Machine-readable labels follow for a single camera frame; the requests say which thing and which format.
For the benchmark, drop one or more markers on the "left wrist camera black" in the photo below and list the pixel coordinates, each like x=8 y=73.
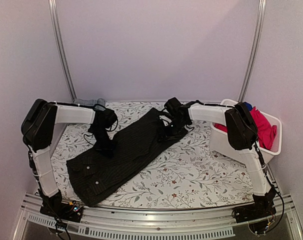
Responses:
x=104 y=118

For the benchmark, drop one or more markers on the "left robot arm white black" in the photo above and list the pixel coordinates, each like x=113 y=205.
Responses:
x=38 y=129

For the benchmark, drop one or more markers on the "floral patterned table mat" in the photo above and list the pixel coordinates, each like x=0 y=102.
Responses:
x=189 y=174

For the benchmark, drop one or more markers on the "black striped garment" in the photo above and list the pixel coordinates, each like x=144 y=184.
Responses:
x=94 y=177

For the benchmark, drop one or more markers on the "left aluminium frame post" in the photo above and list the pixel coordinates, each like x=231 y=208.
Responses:
x=60 y=47

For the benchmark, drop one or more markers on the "light blue denim skirt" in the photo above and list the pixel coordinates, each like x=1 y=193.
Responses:
x=89 y=102

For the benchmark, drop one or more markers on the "aluminium front rail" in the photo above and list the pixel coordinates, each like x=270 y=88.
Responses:
x=112 y=223

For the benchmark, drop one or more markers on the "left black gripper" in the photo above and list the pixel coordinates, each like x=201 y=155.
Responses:
x=108 y=151

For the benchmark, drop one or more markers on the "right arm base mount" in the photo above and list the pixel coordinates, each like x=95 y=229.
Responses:
x=262 y=211

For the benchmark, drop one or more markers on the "red garment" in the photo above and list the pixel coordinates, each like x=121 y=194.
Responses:
x=264 y=127

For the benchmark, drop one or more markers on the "blue garment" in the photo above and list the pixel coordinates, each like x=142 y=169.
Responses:
x=248 y=105

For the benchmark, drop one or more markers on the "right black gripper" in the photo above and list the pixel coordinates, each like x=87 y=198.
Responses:
x=167 y=135

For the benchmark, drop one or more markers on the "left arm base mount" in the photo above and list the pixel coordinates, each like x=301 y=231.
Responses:
x=55 y=207

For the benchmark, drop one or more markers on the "aluminium frame post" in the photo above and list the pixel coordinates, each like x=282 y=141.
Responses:
x=60 y=47
x=254 y=49

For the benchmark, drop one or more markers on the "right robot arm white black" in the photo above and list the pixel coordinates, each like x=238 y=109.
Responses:
x=251 y=158

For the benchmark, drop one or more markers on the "right aluminium frame post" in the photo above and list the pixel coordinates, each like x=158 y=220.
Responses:
x=254 y=49

